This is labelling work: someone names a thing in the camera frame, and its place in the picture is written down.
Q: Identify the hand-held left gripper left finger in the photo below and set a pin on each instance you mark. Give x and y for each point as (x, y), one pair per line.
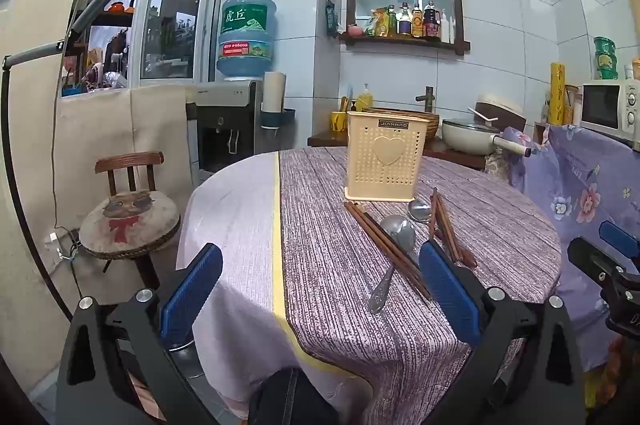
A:
(192, 292)

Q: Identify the woven wicker basket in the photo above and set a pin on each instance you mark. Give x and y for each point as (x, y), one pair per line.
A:
(432, 122)

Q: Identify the yellow dish soap bottle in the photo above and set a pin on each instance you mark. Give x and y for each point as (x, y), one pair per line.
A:
(364, 100)

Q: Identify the white power strip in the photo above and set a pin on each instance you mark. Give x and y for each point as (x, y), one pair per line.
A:
(59, 241)

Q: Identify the brown and white rice cooker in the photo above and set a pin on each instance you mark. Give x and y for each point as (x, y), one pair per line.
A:
(505, 112)

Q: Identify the yellow food packet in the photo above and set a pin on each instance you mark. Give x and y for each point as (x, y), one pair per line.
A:
(382, 22)

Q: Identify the purple floral cloth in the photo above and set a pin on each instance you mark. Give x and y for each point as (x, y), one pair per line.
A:
(575, 185)

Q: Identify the green tin can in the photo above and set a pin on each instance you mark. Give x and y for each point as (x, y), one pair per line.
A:
(605, 57)

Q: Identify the aluminium sliding window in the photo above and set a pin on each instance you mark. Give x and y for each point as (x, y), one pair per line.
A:
(172, 5)

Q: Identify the blue water jug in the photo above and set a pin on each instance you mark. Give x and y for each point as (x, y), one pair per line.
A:
(246, 35)

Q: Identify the black water dispenser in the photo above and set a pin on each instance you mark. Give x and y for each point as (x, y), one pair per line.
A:
(225, 125)

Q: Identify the white microwave oven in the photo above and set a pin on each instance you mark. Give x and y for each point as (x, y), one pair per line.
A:
(607, 105)

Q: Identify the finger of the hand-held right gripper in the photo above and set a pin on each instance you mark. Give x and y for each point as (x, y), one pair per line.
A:
(595, 262)
(620, 237)

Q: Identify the yellow utensil cup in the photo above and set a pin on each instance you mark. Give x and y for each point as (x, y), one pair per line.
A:
(339, 121)

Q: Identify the yellow wrap roll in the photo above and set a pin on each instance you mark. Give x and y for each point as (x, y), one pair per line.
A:
(557, 92)

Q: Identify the row of condiment bottles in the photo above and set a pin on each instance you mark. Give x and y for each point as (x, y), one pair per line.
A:
(422, 22)

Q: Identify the beige cloth panel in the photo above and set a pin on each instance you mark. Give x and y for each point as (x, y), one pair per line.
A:
(100, 120)

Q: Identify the brown wooden chair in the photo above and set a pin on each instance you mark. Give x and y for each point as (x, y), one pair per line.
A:
(131, 162)

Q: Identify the small steel spoon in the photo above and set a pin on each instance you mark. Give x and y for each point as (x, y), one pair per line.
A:
(419, 210)

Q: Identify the person's dark trouser leg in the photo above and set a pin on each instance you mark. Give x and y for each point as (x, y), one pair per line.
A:
(290, 397)

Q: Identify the wooden framed wall shelf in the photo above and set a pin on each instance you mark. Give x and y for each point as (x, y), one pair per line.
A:
(350, 40)

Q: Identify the metal faucet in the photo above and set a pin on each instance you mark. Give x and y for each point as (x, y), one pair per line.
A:
(427, 97)

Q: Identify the white paper towel roll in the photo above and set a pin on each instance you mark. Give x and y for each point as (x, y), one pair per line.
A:
(274, 91)

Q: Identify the wooden counter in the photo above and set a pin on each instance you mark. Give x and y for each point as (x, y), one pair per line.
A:
(325, 139)

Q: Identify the brown wooden chopstick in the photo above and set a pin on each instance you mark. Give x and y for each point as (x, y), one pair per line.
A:
(457, 235)
(375, 231)
(447, 232)
(371, 232)
(369, 217)
(433, 215)
(372, 216)
(452, 232)

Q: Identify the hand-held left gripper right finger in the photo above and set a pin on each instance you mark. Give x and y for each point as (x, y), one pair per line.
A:
(447, 292)

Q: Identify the cream perforated utensil holder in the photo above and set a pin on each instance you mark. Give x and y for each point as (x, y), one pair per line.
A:
(385, 165)

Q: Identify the large steel spoon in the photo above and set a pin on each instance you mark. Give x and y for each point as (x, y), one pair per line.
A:
(397, 231)

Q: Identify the green hanging packet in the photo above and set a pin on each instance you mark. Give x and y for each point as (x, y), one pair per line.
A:
(330, 19)

